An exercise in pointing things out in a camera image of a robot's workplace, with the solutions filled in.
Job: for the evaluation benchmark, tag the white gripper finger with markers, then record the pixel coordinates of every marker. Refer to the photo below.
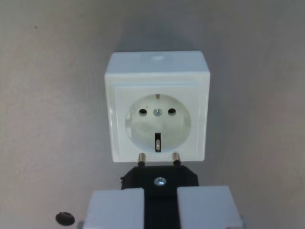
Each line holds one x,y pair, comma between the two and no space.
205,207
114,210

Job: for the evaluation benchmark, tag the black two-pin power plug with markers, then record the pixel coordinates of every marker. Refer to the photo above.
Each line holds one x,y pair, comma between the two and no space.
160,195

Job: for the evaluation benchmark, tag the white wall socket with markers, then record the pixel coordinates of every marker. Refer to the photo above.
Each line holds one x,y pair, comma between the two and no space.
190,107

